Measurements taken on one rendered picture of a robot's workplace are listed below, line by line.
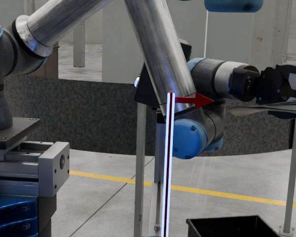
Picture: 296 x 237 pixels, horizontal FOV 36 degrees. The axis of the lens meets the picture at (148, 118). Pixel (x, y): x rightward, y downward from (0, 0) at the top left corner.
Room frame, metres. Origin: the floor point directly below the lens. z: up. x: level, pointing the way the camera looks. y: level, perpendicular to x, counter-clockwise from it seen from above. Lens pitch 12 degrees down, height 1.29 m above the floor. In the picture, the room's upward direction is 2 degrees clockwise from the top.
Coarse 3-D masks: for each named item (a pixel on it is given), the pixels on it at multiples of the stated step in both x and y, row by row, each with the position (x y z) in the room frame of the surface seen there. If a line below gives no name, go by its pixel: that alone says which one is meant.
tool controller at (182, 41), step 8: (184, 40) 1.42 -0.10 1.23; (184, 48) 1.22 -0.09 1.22; (144, 64) 1.22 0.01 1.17; (144, 72) 1.22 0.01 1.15; (144, 80) 1.22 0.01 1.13; (136, 88) 1.23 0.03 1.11; (144, 88) 1.22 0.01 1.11; (152, 88) 1.22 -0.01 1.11; (136, 96) 1.22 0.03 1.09; (144, 96) 1.22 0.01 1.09; (152, 96) 1.22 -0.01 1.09; (152, 104) 1.22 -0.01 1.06
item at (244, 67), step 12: (264, 72) 0.81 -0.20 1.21; (276, 72) 0.79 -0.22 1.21; (264, 84) 0.80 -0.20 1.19; (276, 84) 0.78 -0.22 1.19; (288, 84) 0.78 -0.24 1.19; (240, 96) 0.86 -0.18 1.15; (252, 96) 0.88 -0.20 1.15; (264, 96) 0.80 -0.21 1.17; (276, 96) 0.78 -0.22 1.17; (288, 96) 0.79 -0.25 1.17
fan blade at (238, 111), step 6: (282, 102) 0.67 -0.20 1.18; (288, 102) 0.65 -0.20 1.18; (294, 102) 0.64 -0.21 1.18; (234, 108) 0.63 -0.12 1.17; (240, 108) 0.61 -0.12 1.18; (246, 108) 0.58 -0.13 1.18; (252, 108) 0.56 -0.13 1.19; (258, 108) 0.55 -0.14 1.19; (264, 108) 0.55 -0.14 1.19; (270, 108) 0.55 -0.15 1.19; (276, 108) 0.56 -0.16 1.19; (282, 108) 0.57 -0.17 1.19; (288, 108) 0.57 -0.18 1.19; (294, 108) 0.58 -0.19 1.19; (234, 114) 0.74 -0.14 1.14; (240, 114) 0.75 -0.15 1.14; (246, 114) 0.76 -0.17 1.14
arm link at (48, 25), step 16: (64, 0) 1.05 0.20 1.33; (80, 0) 1.03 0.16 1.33; (96, 0) 1.03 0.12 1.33; (112, 0) 1.06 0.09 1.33; (32, 16) 1.09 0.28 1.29; (48, 16) 1.06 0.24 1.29; (64, 16) 1.05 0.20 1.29; (80, 16) 1.06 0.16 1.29; (16, 32) 1.08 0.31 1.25; (32, 32) 1.08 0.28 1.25; (48, 32) 1.07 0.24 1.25; (64, 32) 1.08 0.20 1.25; (32, 48) 1.08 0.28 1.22; (48, 48) 1.11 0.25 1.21; (16, 64) 1.07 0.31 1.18; (32, 64) 1.12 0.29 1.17
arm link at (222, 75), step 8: (224, 64) 0.90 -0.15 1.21; (232, 64) 0.89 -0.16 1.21; (240, 64) 0.88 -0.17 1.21; (216, 72) 0.90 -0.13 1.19; (224, 72) 0.88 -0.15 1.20; (232, 72) 0.87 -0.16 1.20; (216, 80) 0.89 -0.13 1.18; (224, 80) 0.87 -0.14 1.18; (216, 88) 0.90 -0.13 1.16; (224, 88) 0.88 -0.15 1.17; (224, 96) 0.89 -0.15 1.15; (232, 96) 0.87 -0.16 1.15
